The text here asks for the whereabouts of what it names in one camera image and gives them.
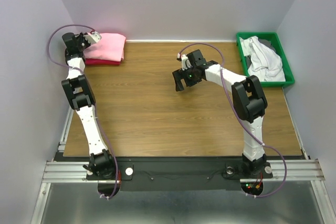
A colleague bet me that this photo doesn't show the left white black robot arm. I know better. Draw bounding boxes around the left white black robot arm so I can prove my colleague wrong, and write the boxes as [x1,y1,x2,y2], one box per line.
[61,30,117,179]

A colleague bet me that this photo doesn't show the grey garment in bin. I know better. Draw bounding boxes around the grey garment in bin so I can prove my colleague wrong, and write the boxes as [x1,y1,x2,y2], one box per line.
[258,38,276,52]

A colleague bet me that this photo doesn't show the aluminium extrusion rail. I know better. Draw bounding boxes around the aluminium extrusion rail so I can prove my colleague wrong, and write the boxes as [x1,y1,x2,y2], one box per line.
[42,159,325,183]

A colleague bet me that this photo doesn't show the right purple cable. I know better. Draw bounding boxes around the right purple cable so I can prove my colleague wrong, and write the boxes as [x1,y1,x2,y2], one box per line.
[177,42,287,198]

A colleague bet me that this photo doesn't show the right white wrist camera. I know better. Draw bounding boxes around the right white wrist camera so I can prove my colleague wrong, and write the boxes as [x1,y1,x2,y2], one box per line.
[176,54,192,70]

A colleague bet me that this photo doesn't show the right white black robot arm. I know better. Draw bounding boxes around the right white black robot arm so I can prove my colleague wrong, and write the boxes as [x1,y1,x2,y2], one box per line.
[172,50,268,177]

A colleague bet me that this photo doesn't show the green plastic bin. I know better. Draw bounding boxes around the green plastic bin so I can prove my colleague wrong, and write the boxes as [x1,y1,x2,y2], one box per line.
[236,31,295,87]

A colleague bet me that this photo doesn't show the folded magenta t shirt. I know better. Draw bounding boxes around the folded magenta t shirt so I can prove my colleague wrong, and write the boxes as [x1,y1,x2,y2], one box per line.
[85,59,121,66]

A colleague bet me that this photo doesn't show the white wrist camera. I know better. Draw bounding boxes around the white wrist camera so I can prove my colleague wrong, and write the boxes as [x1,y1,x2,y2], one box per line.
[176,54,192,70]
[84,31,102,45]

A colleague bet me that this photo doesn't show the light pink t shirt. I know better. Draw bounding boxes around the light pink t shirt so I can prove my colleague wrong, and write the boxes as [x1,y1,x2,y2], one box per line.
[84,33,126,62]

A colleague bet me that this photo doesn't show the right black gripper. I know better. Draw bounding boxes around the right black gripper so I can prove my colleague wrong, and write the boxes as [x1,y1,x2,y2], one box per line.
[172,65,201,91]

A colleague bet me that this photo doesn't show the white crumpled t shirt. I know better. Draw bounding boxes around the white crumpled t shirt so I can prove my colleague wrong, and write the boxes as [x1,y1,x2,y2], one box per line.
[239,36,286,82]

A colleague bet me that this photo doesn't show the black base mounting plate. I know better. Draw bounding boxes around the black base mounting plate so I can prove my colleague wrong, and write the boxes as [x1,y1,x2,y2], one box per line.
[86,156,274,193]

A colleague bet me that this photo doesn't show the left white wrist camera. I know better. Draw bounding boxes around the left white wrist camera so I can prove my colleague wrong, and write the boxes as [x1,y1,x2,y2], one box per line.
[84,31,102,45]

